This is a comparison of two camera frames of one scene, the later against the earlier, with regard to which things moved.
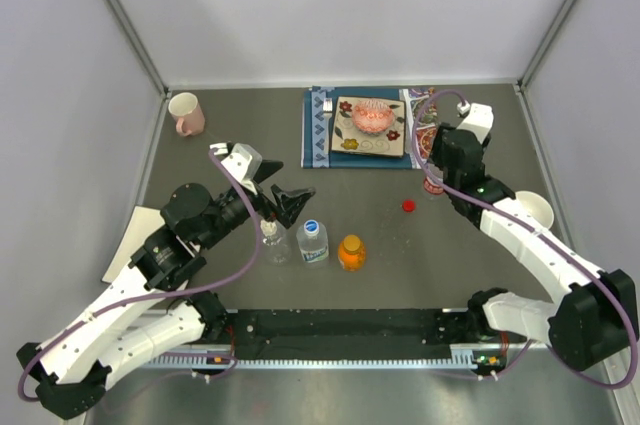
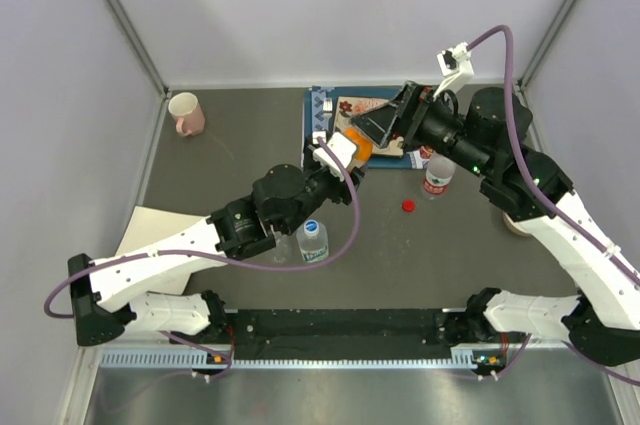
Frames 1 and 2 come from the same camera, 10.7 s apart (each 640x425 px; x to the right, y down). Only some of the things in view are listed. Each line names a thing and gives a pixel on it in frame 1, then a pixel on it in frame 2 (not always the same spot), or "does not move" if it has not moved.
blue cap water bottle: x=313 y=240 does not move
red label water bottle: x=432 y=185 does not move
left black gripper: x=289 y=204 -> x=341 y=192
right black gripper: x=437 y=151 -> x=409 y=110
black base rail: x=343 y=334 does not move
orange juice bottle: x=351 y=253 -> x=365 y=146
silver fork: x=327 y=110 does not move
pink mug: x=188 y=112 does not move
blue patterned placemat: x=317 y=129 does not move
